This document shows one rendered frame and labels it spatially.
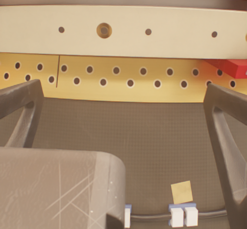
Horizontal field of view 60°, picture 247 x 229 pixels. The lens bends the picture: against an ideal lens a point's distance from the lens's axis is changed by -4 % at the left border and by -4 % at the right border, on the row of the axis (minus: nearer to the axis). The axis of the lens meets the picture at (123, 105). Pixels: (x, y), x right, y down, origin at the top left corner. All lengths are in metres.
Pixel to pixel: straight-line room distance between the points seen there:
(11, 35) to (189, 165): 0.25
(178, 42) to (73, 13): 0.10
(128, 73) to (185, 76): 0.07
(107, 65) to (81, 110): 0.06
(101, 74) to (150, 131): 0.09
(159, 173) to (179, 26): 0.17
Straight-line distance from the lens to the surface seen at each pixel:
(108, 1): 0.27
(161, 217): 0.29
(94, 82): 0.27
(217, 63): 0.26
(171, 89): 0.27
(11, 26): 0.25
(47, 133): 0.29
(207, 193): 0.31
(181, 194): 0.30
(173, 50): 0.23
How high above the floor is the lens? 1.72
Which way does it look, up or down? 27 degrees down
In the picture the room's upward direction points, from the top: 1 degrees clockwise
